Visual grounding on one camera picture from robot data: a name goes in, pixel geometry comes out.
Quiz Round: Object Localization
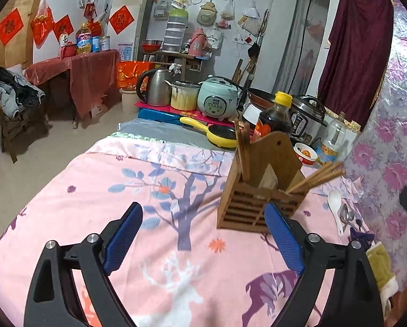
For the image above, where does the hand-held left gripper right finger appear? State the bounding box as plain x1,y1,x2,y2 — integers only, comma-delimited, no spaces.
264,202,385,327

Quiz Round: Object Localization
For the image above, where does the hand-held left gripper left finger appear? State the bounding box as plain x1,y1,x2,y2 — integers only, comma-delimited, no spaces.
24,202,144,327

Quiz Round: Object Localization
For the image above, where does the wooden slatted chopstick holder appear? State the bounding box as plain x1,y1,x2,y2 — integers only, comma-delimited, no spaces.
216,131,308,234

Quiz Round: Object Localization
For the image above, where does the tan wooden chopstick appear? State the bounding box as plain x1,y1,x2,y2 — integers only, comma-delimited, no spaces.
288,162,343,193
242,122,252,182
294,173,345,193
291,168,346,193
234,119,248,182

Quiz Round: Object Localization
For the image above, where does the dark purple cloth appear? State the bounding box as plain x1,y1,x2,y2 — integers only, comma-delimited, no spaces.
350,226,375,246

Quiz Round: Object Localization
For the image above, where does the white plastic spoon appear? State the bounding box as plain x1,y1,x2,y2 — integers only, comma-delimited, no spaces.
328,190,344,237

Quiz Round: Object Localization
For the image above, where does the pink deer printed blanket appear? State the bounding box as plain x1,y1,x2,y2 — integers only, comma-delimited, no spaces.
0,134,374,327

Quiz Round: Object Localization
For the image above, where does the metal spoon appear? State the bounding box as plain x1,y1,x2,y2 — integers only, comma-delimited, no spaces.
340,204,356,233

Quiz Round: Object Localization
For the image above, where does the yellow plush cloth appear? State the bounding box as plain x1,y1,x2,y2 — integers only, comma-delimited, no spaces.
366,242,400,314

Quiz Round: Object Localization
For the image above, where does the red and white bowl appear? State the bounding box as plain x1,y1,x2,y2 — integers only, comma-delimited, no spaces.
294,143,318,166

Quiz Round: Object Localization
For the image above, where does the white carton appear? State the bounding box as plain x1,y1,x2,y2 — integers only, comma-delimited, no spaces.
340,119,361,135

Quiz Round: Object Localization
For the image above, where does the clear plastic oil bottle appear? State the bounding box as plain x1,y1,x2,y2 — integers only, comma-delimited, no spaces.
321,112,349,166

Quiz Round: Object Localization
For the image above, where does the grey sheet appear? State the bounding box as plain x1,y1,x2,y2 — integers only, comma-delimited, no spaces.
118,119,211,151

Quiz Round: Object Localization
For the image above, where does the dark sauce bottle yellow cap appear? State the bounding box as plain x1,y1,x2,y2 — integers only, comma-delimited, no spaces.
252,91,294,144

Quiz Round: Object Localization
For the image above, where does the yellow frying pan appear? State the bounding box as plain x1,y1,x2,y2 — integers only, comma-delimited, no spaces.
180,116,240,149

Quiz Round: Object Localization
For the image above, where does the silver black pressure cooker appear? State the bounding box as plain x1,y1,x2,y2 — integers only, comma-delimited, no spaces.
288,95,327,146

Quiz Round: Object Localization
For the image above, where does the blue board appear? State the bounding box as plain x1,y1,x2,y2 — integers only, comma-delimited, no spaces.
137,102,235,125

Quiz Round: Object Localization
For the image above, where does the cardboard box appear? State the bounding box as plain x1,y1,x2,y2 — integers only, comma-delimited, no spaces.
89,95,109,120

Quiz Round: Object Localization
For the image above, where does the white bucket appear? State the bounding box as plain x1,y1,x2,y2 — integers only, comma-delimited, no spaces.
120,88,139,117

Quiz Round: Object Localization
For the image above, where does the red frying pan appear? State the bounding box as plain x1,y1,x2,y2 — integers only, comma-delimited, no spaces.
246,88,276,108

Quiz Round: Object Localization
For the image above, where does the wooden chair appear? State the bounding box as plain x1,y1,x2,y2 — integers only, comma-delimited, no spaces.
0,99,49,164

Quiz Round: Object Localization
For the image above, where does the yellow pot with steel lid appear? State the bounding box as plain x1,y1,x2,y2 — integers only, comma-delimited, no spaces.
165,81,202,111

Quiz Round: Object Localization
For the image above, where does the stainless steel kettle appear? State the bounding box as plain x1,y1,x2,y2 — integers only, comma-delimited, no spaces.
136,68,173,107

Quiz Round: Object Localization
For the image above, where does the pale green rice cooker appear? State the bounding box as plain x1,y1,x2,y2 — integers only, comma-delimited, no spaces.
197,77,242,122

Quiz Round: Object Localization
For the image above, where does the red gift box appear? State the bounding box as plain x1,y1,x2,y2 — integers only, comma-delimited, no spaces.
117,60,156,89

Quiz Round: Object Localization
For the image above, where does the table with red cover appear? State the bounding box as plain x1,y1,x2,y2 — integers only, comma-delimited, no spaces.
25,49,122,129

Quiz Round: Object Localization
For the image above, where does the pile of dark clothes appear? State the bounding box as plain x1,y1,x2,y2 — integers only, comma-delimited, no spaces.
0,66,46,118

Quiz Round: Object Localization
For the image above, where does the small wooden table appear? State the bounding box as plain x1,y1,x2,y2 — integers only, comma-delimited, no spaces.
144,50,211,73

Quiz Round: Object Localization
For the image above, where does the black hanging ladle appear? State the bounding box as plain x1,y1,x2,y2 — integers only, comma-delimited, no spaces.
248,10,269,57

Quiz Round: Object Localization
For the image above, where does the yellow cooking oil jug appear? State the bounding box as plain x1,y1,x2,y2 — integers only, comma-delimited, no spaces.
75,23,94,55

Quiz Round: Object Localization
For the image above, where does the pink thermos jug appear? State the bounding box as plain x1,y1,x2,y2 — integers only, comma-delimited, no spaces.
189,27,208,55

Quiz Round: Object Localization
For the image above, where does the wooden door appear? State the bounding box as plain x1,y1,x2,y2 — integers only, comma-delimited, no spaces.
0,0,42,73

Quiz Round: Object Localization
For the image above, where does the white printed bag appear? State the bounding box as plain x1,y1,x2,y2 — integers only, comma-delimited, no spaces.
205,31,224,50

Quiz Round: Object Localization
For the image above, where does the stacked steel food carrier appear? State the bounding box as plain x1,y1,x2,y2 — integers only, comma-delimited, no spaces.
165,7,190,54

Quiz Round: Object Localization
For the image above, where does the white refrigerator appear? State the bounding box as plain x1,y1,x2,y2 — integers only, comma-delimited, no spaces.
106,0,155,62

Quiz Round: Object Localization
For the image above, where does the hanging clear plastic bag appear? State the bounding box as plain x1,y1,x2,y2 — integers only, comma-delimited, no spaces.
238,5,260,35
219,0,235,30

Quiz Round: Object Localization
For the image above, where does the red plastic bag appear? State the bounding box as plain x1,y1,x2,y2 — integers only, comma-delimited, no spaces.
31,0,54,46

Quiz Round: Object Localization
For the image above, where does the beige hanging jar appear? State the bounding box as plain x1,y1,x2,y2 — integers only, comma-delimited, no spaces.
197,2,216,25

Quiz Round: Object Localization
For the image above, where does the floral plastic wall sheet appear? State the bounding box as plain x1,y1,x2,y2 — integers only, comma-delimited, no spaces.
343,0,407,280

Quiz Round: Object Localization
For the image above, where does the red diamond wall poster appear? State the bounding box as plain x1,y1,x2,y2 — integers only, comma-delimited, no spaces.
53,14,75,43
0,8,25,47
108,5,136,35

